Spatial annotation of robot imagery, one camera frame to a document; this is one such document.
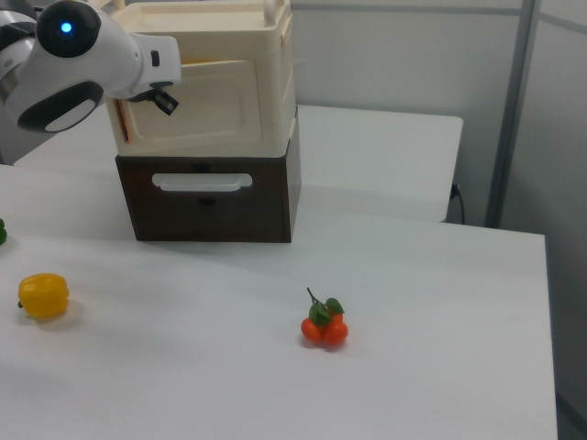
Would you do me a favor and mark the cream plastic cabinet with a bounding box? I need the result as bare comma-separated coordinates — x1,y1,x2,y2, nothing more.
104,0,300,160

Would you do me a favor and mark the dark brown drawer box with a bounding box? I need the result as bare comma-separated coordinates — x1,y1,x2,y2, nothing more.
114,104,303,245

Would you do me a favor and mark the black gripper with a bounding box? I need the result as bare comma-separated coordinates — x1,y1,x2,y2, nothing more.
123,82,181,116

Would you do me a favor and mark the grey partition post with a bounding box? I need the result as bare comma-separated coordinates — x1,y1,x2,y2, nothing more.
484,0,538,229

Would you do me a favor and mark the black wall cable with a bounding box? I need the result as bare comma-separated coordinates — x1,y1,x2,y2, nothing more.
450,182,466,226

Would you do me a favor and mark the yellow toy bell pepper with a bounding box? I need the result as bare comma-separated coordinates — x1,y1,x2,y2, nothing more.
17,272,71,320

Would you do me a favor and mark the white drawer handle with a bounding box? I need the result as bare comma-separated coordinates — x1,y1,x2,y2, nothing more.
151,171,255,193

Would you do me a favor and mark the toy tomato cluster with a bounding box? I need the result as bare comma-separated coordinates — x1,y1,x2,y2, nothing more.
300,287,350,347

